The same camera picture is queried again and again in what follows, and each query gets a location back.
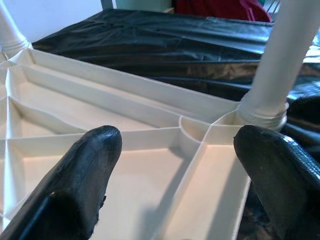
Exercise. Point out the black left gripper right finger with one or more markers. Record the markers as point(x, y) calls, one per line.
point(282, 185)

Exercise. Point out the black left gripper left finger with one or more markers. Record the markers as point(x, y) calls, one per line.
point(70, 190)

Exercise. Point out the white plastic table top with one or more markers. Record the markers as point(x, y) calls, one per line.
point(125, 175)

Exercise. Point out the white plastic table leg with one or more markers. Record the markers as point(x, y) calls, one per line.
point(282, 62)
point(10, 30)

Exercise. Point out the black plastic cover sheet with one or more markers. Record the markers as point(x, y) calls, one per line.
point(175, 50)

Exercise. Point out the red hanging garment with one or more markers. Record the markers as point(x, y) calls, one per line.
point(212, 7)

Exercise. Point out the brown wooden cabinet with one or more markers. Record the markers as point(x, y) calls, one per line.
point(168, 10)

